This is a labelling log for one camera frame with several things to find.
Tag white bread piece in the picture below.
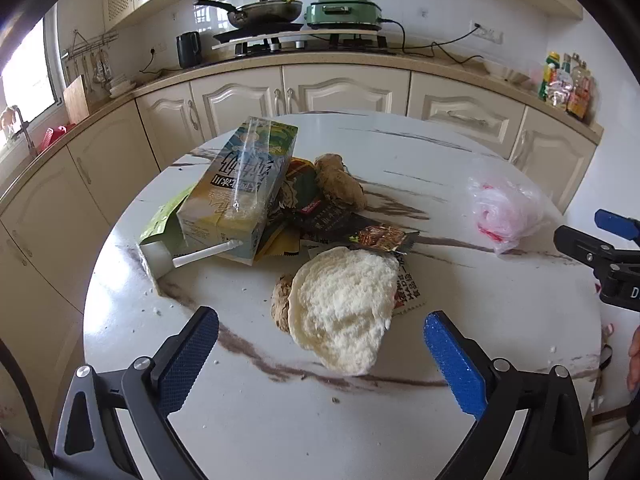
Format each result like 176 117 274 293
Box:
288 247 399 376

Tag hanging utensil rail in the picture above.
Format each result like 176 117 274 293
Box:
60 29 119 90

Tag black wok with lid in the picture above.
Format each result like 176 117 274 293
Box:
193 0 303 29

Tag milk carton box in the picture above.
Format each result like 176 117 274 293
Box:
177 117 298 264

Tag condiment bottles group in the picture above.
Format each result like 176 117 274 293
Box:
538 51 594 122

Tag green snack wrapper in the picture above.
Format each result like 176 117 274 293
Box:
139 185 193 244

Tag red plastic basin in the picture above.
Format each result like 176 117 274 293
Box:
38 125 67 153

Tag wall power outlet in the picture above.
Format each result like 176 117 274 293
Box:
470 22 504 44

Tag kitchen window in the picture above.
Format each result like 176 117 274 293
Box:
1 20 56 120

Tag black gas stove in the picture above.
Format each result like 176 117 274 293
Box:
210 25 393 58

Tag pink plastic bag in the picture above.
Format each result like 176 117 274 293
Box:
466 169 549 255

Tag stacked white bowls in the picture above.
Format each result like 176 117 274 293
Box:
108 74 137 99

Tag lower cream cabinets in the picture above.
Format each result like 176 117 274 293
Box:
1 101 601 415

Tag sink faucet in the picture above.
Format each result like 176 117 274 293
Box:
1 105 38 159

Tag person right hand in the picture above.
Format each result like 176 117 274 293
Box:
627 326 640 391

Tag green electric cooker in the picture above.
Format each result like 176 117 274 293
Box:
304 0 382 30

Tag wooden cutting board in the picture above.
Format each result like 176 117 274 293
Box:
63 76 91 125

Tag black electric kettle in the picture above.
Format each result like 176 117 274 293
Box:
176 32 203 70

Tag round white marble table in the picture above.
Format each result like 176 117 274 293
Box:
84 113 601 479

